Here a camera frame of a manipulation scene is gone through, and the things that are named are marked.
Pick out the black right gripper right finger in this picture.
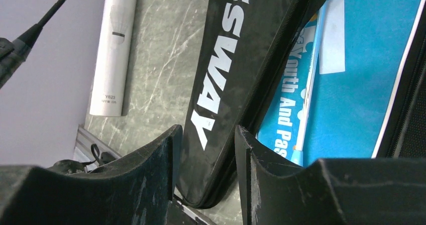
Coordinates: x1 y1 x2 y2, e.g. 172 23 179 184
235 126 425 224

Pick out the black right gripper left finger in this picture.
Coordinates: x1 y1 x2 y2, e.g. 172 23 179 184
1 125 183 224

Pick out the white shuttlecock tube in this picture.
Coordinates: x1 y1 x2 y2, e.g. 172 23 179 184
89 0 137 117

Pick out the black badminton racket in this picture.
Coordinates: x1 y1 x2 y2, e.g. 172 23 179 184
1 0 66 87

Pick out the black racket cover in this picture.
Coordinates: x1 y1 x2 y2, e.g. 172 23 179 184
177 0 326 209

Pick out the blue racket cover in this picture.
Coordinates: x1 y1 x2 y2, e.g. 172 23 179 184
256 0 425 166

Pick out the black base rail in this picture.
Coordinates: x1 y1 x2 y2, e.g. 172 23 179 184
48 142 214 224

